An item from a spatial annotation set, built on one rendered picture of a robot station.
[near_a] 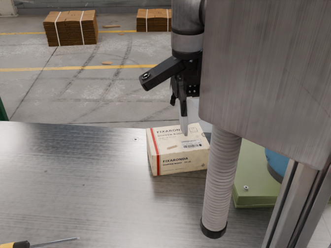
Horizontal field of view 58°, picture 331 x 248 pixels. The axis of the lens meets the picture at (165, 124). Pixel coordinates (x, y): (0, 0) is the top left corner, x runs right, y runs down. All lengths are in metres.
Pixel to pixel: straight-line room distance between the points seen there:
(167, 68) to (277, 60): 0.53
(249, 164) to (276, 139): 0.64
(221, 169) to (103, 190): 0.52
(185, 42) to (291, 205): 0.40
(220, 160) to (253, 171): 0.51
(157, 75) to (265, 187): 0.38
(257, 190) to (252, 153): 0.15
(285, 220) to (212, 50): 0.31
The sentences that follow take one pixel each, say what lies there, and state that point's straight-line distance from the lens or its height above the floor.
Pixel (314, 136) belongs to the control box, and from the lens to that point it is 0.19.
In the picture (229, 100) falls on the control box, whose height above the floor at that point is 1.31.
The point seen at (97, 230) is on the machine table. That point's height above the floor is 0.83.
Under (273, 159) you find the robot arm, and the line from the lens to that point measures 0.62.
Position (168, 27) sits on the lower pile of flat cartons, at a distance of 4.65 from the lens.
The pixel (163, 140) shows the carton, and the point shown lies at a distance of 0.82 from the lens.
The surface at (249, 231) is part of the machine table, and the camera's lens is 0.74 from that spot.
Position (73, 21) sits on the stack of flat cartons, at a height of 0.31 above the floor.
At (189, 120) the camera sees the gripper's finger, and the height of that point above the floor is 1.01.
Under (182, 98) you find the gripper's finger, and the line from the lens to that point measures 0.70.
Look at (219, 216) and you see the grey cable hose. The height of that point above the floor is 1.12.
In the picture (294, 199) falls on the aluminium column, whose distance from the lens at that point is 0.42.
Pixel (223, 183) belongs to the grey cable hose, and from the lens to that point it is 0.33.
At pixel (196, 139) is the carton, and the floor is 0.91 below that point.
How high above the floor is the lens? 1.41
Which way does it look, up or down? 35 degrees down
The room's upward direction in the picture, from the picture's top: straight up
